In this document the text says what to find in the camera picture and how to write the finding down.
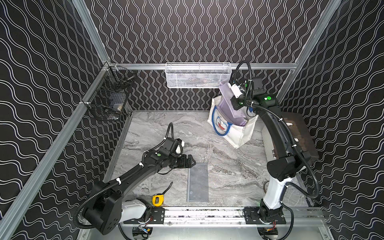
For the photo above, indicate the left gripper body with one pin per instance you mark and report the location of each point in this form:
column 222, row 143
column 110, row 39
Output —
column 180, row 161

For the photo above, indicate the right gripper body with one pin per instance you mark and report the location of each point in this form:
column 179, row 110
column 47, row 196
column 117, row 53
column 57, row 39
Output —
column 238, row 103

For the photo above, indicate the small purple mesh pouch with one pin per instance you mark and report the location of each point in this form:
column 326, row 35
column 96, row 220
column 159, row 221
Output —
column 236, row 117

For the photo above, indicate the white canvas tote bag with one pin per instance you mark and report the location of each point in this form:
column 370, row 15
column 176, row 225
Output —
column 236, row 135

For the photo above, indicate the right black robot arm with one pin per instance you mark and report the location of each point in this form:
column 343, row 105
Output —
column 251, row 96

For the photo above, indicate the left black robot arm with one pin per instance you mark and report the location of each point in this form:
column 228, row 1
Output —
column 105, row 208

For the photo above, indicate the yellow tape measure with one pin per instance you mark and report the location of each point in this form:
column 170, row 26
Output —
column 158, row 199

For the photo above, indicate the brown lid storage box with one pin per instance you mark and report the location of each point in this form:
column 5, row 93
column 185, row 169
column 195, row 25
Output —
column 301, row 135

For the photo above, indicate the white wire mesh basket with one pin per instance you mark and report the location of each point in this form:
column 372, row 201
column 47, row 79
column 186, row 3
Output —
column 197, row 75

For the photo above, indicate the black wire basket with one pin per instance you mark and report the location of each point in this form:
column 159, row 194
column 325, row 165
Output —
column 110, row 101

